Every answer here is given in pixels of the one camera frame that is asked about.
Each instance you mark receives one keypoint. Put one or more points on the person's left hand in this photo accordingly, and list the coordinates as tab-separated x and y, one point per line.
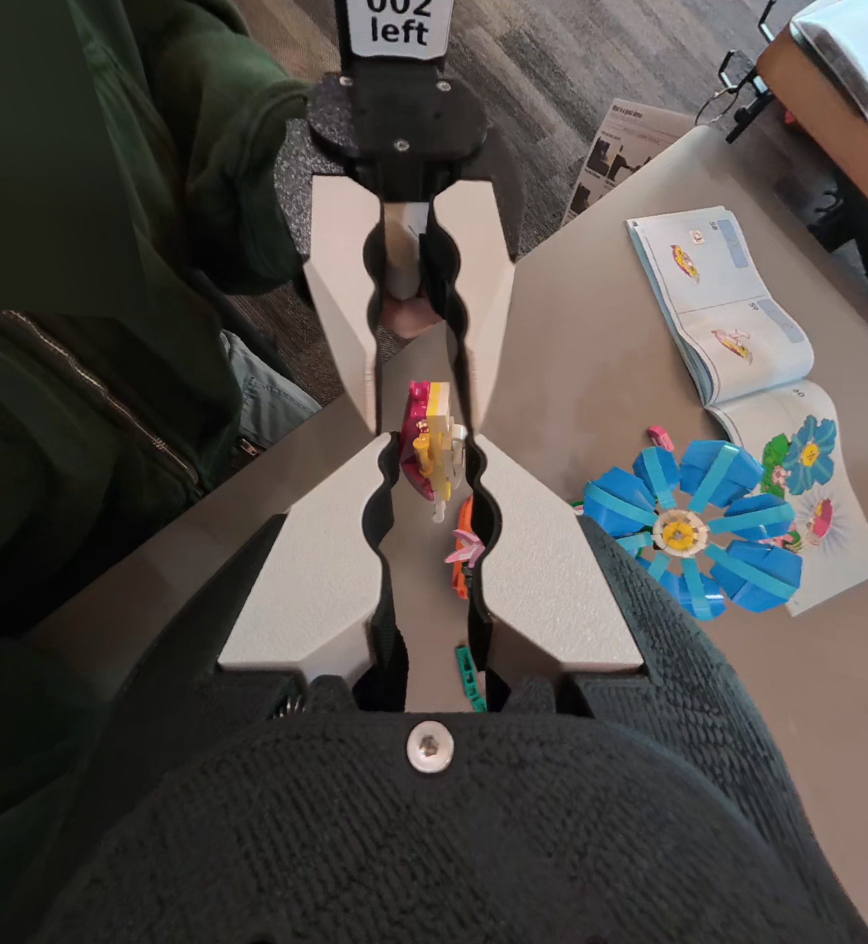
408	318

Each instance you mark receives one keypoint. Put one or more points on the printed paper sheet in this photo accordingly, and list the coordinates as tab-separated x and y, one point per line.
626	155

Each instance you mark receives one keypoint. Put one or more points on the person's blue jeans leg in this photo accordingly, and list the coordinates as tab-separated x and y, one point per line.
272	391

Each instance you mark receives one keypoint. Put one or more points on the wooden side table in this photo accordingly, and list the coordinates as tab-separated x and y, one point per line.
832	162

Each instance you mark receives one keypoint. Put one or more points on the pink lego piece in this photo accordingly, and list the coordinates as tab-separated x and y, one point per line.
659	437

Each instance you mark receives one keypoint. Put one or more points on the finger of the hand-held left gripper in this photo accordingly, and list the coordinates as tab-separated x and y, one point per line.
338	280
485	295

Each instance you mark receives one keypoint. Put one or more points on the blue lego flower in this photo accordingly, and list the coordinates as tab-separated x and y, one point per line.
699	472

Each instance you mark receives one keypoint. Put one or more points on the teal lego plate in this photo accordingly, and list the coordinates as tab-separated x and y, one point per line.
480	702
467	667

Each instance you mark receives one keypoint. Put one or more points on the pink yellow lego petal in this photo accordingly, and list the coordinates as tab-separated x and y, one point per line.
438	413

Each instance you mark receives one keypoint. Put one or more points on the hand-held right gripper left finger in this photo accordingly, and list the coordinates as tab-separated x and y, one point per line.
309	575

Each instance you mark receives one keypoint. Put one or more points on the orange lego brick separator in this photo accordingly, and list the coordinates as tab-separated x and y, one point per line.
463	516

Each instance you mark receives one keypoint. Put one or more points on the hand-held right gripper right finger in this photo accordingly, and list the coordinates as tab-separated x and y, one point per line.
559	590

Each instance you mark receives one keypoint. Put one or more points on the lego instruction booklet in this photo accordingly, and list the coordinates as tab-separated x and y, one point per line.
743	346

